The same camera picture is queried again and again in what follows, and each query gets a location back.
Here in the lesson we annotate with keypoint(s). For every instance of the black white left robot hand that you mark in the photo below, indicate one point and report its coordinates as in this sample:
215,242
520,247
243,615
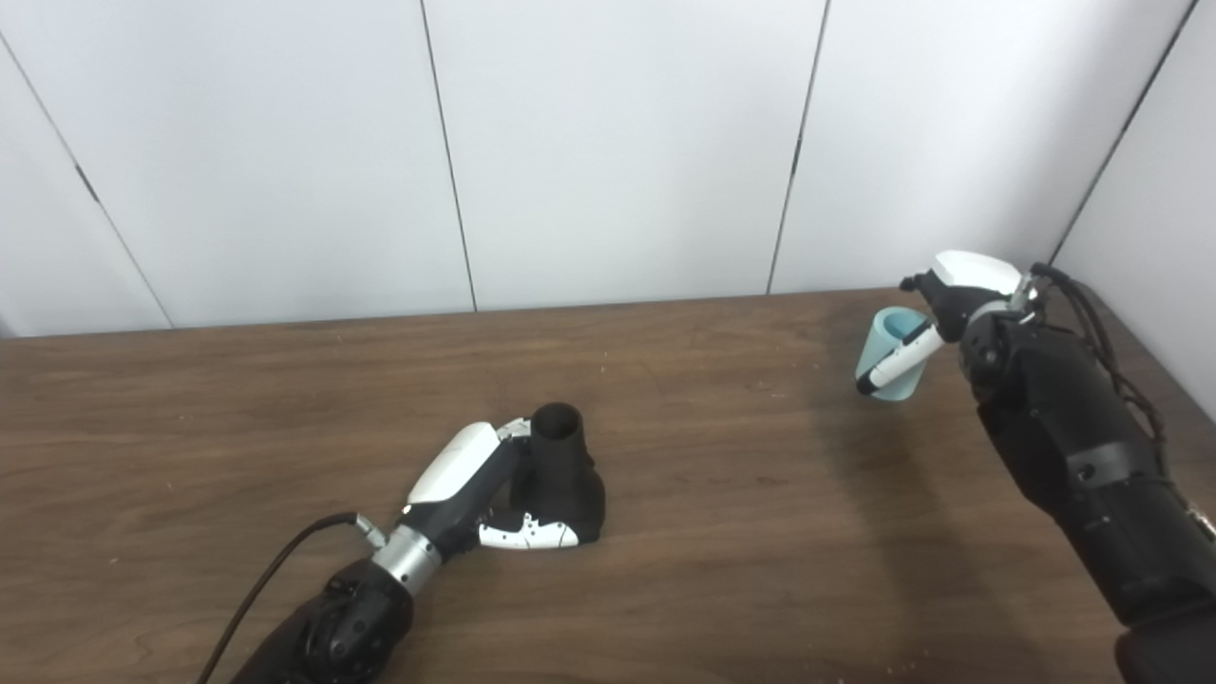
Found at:
456,475

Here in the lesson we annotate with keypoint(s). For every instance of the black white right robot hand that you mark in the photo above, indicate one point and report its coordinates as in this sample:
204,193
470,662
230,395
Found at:
974,275

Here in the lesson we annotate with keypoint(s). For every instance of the black flared nozzle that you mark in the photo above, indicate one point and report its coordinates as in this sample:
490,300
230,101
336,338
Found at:
565,475

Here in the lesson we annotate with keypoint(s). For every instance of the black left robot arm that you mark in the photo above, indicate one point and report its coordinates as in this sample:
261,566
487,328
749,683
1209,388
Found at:
351,617

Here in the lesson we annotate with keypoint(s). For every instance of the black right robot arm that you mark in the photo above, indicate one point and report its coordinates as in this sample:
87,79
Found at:
1073,446

